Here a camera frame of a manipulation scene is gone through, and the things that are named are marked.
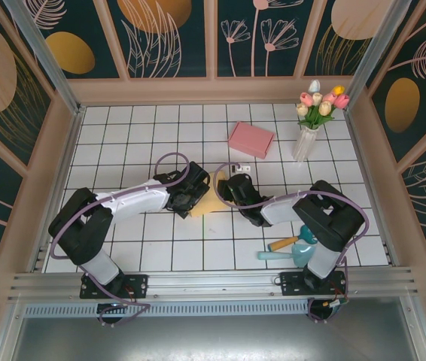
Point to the grey metal sheet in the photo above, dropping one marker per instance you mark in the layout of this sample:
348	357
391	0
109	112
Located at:
213	338

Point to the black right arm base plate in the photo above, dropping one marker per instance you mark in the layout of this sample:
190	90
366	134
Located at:
292	284

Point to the artificial tulip bouquet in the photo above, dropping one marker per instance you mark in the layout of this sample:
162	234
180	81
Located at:
320	105

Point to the aluminium side rail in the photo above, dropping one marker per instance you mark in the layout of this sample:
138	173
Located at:
62	180
365	169

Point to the light blue toy shovel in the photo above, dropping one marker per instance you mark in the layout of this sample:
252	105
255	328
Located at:
273	255

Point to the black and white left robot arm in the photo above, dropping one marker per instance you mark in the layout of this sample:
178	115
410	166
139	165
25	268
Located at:
81	229

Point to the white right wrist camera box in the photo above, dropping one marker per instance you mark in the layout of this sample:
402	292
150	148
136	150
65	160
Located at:
241	168

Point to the white ribbed vase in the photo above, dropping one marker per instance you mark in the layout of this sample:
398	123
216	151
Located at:
305	144

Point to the yellow paper box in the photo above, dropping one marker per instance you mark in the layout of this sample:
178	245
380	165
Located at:
211	203

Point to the pink paper box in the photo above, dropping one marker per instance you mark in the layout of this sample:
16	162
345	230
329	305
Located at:
250	139

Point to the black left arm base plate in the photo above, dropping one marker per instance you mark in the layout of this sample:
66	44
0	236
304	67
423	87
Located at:
137	286

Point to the aluminium mounting rail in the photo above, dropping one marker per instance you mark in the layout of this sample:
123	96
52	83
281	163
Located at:
216	282

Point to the aluminium frame post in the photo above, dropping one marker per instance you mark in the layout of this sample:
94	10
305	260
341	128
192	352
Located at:
376	49
47	56

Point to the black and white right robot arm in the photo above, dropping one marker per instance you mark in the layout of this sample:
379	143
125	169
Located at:
326	218

